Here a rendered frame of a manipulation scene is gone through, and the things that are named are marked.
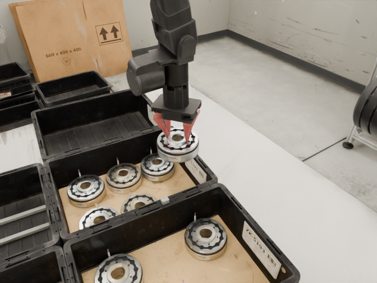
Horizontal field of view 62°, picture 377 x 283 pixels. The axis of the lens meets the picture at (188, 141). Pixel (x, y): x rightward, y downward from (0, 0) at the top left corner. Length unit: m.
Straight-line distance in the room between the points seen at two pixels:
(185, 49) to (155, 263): 0.49
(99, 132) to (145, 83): 0.62
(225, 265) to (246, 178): 0.47
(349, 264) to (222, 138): 0.67
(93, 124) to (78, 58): 2.30
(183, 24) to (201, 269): 0.53
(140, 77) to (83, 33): 2.93
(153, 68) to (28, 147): 0.93
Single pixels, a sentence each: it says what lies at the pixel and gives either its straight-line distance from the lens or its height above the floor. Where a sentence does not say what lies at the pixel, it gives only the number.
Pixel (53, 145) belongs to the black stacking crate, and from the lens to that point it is 1.20.
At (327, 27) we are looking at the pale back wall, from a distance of 3.67.
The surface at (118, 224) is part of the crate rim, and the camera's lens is 0.75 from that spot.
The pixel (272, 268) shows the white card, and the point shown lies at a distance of 0.75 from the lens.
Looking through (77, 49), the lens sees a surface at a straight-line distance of 3.52.
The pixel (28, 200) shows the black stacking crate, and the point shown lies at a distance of 1.02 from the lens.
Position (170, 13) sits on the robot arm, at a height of 1.35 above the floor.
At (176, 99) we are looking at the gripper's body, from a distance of 0.68.
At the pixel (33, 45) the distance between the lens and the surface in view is 3.44.
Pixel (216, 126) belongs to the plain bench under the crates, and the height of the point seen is 0.70.
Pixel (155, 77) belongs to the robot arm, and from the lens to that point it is 0.63.
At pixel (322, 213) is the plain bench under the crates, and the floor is 0.70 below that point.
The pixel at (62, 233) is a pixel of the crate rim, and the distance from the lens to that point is 0.77.
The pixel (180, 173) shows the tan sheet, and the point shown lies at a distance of 0.99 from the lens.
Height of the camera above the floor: 1.50
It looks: 37 degrees down
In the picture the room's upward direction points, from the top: straight up
